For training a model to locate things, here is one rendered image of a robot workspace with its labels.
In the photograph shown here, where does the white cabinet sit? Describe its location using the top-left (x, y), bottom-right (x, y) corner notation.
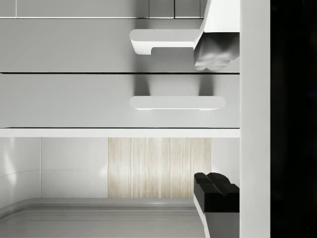
top-left (0, 0), bottom-right (240, 138)

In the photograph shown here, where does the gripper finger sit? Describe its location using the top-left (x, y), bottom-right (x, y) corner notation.
top-left (193, 31), bottom-right (240, 72)
top-left (193, 172), bottom-right (240, 214)

